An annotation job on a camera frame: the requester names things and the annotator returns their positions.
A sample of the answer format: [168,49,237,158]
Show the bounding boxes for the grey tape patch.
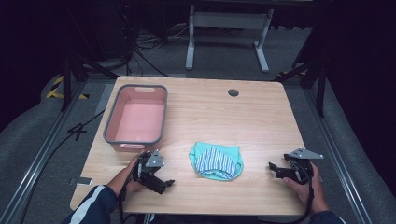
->
[68,175,93,187]

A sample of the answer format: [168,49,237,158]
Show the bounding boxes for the aluminium floor rail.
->
[303,88,373,224]
[0,81,82,224]

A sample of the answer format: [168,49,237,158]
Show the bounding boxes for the grey metal stand frame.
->
[185,5,275,74]

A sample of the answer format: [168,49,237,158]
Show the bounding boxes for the teal striped underwear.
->
[188,141,245,182]

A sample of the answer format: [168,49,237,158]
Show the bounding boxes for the black tape cross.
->
[67,122,88,142]

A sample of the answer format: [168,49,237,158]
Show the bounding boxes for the black metal tripod stand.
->
[61,49,120,112]
[273,52,328,119]

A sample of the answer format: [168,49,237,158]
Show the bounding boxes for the bundle of black cables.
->
[122,18,188,78]

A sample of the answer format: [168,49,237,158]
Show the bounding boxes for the black floor cable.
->
[18,109,106,224]

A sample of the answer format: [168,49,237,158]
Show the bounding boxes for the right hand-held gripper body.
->
[277,147,325,187]

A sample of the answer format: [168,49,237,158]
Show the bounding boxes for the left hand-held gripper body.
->
[135,148,168,196]

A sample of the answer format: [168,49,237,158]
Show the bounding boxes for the right hand-held gripper cable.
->
[290,166,316,224]

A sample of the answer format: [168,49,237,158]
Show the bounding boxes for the yellow black hazard tape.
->
[45,75,91,101]

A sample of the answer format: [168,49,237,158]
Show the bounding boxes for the left hand-held gripper cable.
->
[117,161,141,224]

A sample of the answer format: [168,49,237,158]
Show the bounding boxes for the pink basin with grey rim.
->
[103,84,169,153]

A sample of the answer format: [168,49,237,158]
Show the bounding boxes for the person's right hand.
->
[282,161,331,215]

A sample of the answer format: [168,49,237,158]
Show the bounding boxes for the hand-held gripper cable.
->
[117,161,141,224]
[290,166,316,224]

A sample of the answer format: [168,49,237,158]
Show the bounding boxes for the person's left hand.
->
[106,155,148,198]

